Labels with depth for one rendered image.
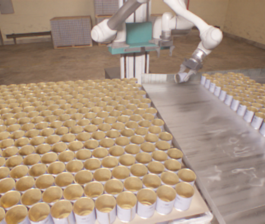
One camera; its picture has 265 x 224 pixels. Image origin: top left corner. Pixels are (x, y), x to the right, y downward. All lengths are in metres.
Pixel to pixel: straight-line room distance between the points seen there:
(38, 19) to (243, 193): 9.46
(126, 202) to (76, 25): 7.37
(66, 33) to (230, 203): 7.56
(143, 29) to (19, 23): 8.11
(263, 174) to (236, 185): 0.15
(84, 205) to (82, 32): 7.37
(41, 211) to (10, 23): 9.55
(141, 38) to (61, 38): 5.92
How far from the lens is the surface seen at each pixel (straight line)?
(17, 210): 0.77
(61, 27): 7.89
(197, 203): 0.82
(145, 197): 0.76
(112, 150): 0.88
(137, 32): 2.23
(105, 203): 0.75
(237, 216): 0.85
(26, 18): 9.82
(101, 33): 1.82
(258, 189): 0.97
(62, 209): 0.75
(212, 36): 1.35
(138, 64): 2.42
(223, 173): 0.96
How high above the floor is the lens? 1.75
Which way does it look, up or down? 32 degrees down
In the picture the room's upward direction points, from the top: straight up
